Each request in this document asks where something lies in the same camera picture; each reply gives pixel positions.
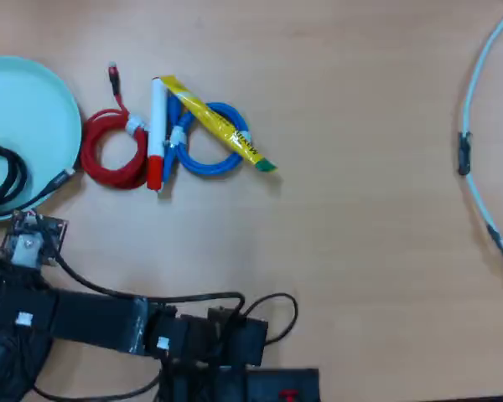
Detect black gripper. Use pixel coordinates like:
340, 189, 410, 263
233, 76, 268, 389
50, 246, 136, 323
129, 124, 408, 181
0, 270, 59, 336

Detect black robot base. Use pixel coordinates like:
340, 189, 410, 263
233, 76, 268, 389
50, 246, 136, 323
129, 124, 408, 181
163, 366, 321, 402

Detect light green plate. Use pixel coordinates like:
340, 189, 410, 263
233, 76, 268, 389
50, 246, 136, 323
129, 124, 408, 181
0, 55, 84, 223

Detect red capped white marker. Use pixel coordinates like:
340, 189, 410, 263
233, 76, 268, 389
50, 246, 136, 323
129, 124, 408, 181
146, 77, 168, 193

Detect yellow stick sachet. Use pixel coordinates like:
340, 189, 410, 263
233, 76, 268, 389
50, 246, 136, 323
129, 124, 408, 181
158, 75, 278, 173

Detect black tape piece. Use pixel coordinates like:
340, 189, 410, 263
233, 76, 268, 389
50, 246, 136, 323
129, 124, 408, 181
485, 224, 503, 252
458, 131, 474, 177

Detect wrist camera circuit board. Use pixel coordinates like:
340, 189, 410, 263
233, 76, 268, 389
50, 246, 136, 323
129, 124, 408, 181
2, 210, 70, 268

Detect black braided usb cable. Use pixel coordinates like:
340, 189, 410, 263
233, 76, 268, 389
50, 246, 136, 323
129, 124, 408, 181
0, 143, 77, 210

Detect red coiled usb cable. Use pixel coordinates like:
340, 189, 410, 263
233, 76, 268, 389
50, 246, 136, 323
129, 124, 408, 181
80, 61, 150, 190

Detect blue coiled usb cable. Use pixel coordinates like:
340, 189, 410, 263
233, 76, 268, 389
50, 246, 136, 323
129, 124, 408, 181
162, 94, 252, 194

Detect white grey cable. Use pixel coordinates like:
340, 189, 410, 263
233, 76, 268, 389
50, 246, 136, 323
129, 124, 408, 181
459, 0, 503, 272

